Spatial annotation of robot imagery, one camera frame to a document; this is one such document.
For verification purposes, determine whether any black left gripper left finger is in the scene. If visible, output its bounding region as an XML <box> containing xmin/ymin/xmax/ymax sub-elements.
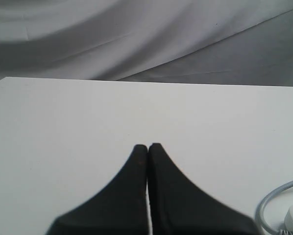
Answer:
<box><xmin>47</xmin><ymin>144</ymin><xmax>148</xmax><ymax>235</ymax></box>

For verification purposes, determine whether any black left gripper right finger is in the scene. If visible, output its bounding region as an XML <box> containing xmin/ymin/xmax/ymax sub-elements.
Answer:
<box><xmin>148</xmin><ymin>143</ymin><xmax>257</xmax><ymax>235</ymax></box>

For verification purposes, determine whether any grey backdrop cloth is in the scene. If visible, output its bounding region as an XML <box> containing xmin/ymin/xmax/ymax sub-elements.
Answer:
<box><xmin>0</xmin><ymin>0</ymin><xmax>293</xmax><ymax>86</ymax></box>

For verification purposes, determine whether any grey power cable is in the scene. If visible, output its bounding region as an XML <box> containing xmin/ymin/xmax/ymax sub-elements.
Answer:
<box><xmin>254</xmin><ymin>177</ymin><xmax>293</xmax><ymax>235</ymax></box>

